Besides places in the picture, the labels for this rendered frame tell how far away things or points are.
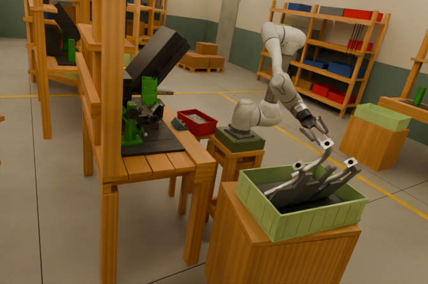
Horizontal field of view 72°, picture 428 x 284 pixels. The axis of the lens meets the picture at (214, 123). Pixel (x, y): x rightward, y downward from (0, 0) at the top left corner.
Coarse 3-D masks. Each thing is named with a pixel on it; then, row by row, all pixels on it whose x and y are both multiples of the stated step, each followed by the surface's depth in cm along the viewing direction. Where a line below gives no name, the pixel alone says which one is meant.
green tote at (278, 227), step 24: (264, 168) 178; (288, 168) 187; (240, 192) 172; (336, 192) 183; (360, 192) 169; (264, 216) 150; (288, 216) 140; (312, 216) 149; (336, 216) 157; (360, 216) 168
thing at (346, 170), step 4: (348, 160) 157; (352, 160) 156; (356, 160) 155; (348, 164) 155; (352, 164) 154; (348, 168) 162; (340, 172) 168; (344, 172) 166; (348, 172) 164; (332, 176) 168; (336, 176) 167; (340, 176) 167; (328, 180) 168; (332, 180) 167; (324, 184) 168
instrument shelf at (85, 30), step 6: (78, 24) 222; (84, 24) 228; (78, 30) 219; (84, 30) 199; (90, 30) 203; (84, 36) 177; (90, 36) 178; (90, 42) 160; (96, 42) 162; (126, 42) 178; (90, 48) 157; (96, 48) 159; (126, 48) 166; (132, 48) 167
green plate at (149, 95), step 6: (144, 78) 214; (150, 78) 216; (156, 78) 218; (144, 84) 215; (150, 84) 217; (156, 84) 219; (144, 90) 216; (150, 90) 218; (156, 90) 220; (144, 96) 216; (150, 96) 218; (156, 96) 220; (144, 102) 217; (150, 102) 219
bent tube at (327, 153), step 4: (328, 140) 146; (320, 144) 147; (324, 144) 147; (328, 144) 149; (332, 144) 144; (324, 148) 145; (328, 148) 147; (328, 152) 151; (324, 156) 155; (328, 156) 154; (316, 160) 157; (320, 160) 156; (324, 160) 156; (308, 164) 158; (312, 164) 157; (316, 164) 156; (304, 168) 157; (308, 168) 157; (312, 168) 157; (296, 172) 158; (292, 176) 160
